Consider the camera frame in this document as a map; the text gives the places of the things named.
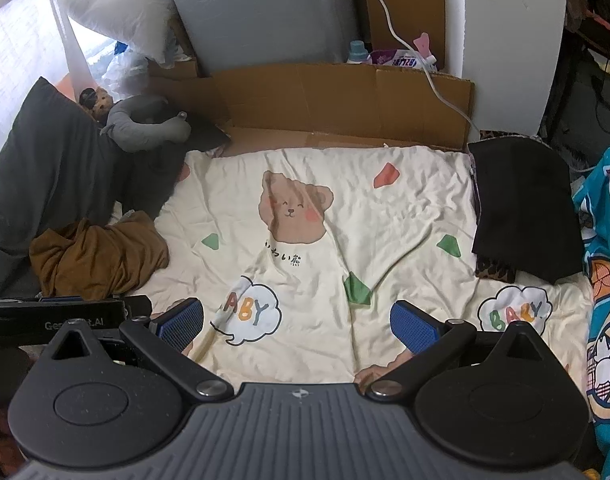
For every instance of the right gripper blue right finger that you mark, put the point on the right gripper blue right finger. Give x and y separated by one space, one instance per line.
434 345

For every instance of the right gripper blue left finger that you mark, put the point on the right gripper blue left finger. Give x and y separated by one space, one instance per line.
160 343

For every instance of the brown printed t-shirt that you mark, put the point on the brown printed t-shirt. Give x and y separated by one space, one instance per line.
98 262

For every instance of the leopard print folded garment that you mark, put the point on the leopard print folded garment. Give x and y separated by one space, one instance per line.
494 269

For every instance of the cream bear print bedsheet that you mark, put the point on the cream bear print bedsheet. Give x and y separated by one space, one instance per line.
297 257

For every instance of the black folded garment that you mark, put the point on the black folded garment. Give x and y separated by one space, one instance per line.
524 207

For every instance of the dark grey pillow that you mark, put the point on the dark grey pillow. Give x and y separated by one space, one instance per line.
57 168

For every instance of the teal cartoon print blanket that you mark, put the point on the teal cartoon print blanket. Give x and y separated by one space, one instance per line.
592 202

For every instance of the small bear plush toy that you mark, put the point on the small bear plush toy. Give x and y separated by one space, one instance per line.
97 103

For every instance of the brown cardboard sheet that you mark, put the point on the brown cardboard sheet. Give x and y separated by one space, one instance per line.
323 105

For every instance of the purple detergent bag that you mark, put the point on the purple detergent bag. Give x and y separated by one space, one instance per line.
405 57

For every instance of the teal cap bottle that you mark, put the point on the teal cap bottle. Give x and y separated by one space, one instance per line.
358 53

